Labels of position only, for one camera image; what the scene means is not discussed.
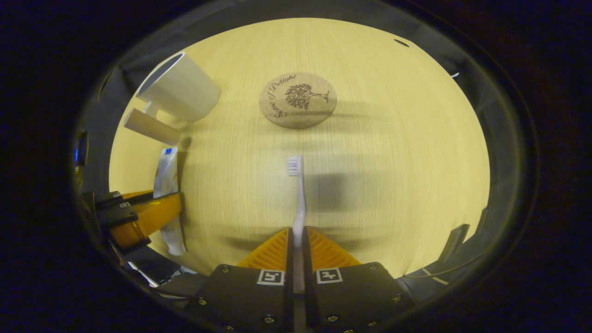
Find white cup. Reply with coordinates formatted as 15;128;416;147
123;52;222;145

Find white toothpaste tube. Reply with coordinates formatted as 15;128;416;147
153;147;188;256

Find round cork coaster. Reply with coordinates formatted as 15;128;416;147
259;73;338;129

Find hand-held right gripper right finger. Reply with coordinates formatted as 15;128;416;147
302;226;415;333

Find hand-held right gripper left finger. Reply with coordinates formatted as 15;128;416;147
186;226;296;333

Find white toothbrush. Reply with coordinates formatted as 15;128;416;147
287;155;307;294

